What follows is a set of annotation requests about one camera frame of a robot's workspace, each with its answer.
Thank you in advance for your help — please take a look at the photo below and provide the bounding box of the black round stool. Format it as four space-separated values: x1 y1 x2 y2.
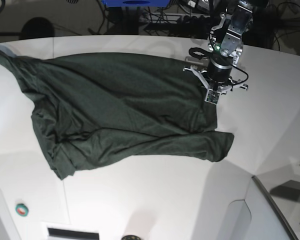
19 17 55 40

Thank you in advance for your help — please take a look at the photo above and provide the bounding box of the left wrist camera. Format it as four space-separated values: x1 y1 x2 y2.
205 89 221 105

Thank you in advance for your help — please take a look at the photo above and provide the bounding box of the black power strip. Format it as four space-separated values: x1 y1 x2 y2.
181 15 212 24

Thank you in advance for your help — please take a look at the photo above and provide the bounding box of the dark green t-shirt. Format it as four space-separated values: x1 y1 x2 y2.
0 51 234 180

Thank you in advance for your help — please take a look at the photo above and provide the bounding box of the red green emergency button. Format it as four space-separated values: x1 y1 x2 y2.
15 203 29 217

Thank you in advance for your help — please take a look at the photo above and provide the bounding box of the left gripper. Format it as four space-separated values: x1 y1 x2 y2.
183 56 249 94

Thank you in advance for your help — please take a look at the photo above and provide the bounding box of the blue box with oval hole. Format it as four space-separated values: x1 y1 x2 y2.
101 0 170 7

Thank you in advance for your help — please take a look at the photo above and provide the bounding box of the grey metal rail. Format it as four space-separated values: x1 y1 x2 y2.
252 176 298 240

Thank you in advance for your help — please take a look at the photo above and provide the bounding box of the black round knob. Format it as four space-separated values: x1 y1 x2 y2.
121 235 141 240

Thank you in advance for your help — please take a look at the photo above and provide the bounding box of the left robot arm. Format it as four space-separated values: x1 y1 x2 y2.
184 0 269 98

